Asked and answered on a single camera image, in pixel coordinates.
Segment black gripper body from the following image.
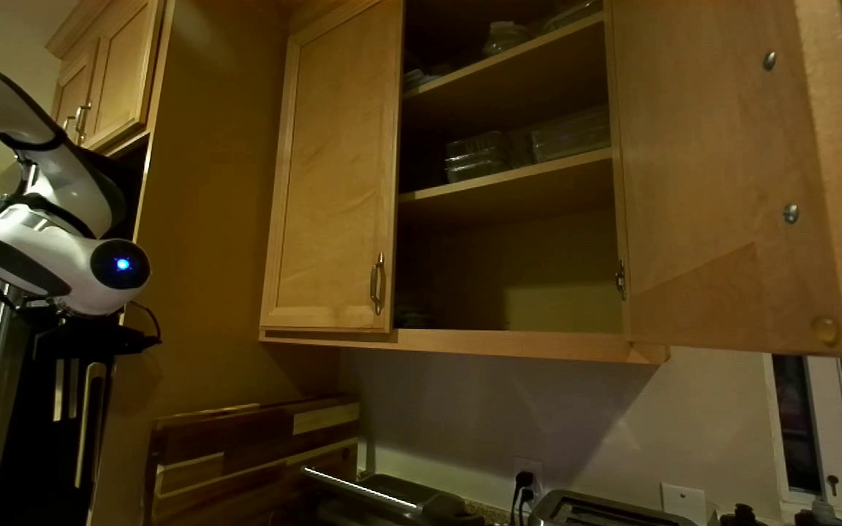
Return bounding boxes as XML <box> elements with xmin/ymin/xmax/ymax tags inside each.
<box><xmin>36</xmin><ymin>314</ymin><xmax>139</xmax><ymax>359</ymax></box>

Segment wooden toaster tongs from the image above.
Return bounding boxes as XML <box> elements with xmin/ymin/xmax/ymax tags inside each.
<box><xmin>47</xmin><ymin>353</ymin><xmax>79</xmax><ymax>425</ymax></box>

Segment wooden cabinet door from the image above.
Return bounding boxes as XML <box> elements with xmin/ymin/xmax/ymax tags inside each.
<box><xmin>260</xmin><ymin>4</ymin><xmax>408</xmax><ymax>336</ymax></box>
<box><xmin>604</xmin><ymin>0</ymin><xmax>842</xmax><ymax>362</ymax></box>

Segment tall wooden cabinet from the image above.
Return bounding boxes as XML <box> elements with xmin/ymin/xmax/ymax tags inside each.
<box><xmin>44</xmin><ymin>0</ymin><xmax>346</xmax><ymax>526</ymax></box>

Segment wooden cabinet shelf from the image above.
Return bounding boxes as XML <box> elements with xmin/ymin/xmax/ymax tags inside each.
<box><xmin>395</xmin><ymin>146</ymin><xmax>621</xmax><ymax>217</ymax></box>
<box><xmin>400</xmin><ymin>8</ymin><xmax>612</xmax><ymax>112</ymax></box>

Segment round door bumper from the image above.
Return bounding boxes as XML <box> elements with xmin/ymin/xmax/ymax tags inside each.
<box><xmin>811</xmin><ymin>314</ymin><xmax>842</xmax><ymax>349</ymax></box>

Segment dark striped wooden cutting board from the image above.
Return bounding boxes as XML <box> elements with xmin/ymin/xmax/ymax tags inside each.
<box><xmin>140</xmin><ymin>391</ymin><xmax>367</xmax><ymax>526</ymax></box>

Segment clear glass dish stack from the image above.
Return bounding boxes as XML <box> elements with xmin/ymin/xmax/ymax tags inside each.
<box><xmin>443</xmin><ymin>127</ymin><xmax>516</xmax><ymax>185</ymax></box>
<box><xmin>528</xmin><ymin>102</ymin><xmax>615</xmax><ymax>168</ymax></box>

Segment clear glassware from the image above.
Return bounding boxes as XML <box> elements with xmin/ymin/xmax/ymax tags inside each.
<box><xmin>535</xmin><ymin>0</ymin><xmax>606</xmax><ymax>35</ymax></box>
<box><xmin>482</xmin><ymin>16</ymin><xmax>532</xmax><ymax>58</ymax></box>

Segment stainless steel toaster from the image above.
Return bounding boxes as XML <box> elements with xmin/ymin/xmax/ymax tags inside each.
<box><xmin>528</xmin><ymin>486</ymin><xmax>699</xmax><ymax>526</ymax></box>

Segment black capped bottle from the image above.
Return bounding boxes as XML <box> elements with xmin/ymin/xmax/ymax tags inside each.
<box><xmin>718</xmin><ymin>499</ymin><xmax>770</xmax><ymax>526</ymax></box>

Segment white framed window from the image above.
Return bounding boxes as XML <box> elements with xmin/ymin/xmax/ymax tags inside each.
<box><xmin>770</xmin><ymin>42</ymin><xmax>842</xmax><ymax>521</ymax></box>

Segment white bottle black cap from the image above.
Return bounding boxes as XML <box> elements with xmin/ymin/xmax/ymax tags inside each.
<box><xmin>789</xmin><ymin>492</ymin><xmax>842</xmax><ymax>526</ymax></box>

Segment metal bar handle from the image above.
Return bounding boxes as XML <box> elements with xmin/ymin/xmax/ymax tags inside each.
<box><xmin>74</xmin><ymin>359</ymin><xmax>114</xmax><ymax>492</ymax></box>

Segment metal cabinet door handle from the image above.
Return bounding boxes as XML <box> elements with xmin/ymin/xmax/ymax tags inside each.
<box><xmin>367</xmin><ymin>252</ymin><xmax>389</xmax><ymax>318</ymax></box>

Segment wall outlet with plug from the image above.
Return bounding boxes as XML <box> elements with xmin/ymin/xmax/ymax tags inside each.
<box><xmin>513</xmin><ymin>467</ymin><xmax>541</xmax><ymax>510</ymax></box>

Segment black power cord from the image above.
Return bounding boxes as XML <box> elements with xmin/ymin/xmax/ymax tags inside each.
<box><xmin>507</xmin><ymin>477</ymin><xmax>541</xmax><ymax>526</ymax></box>

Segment white wall plate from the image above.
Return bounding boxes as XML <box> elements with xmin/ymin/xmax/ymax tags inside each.
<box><xmin>658</xmin><ymin>479</ymin><xmax>710</xmax><ymax>526</ymax></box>

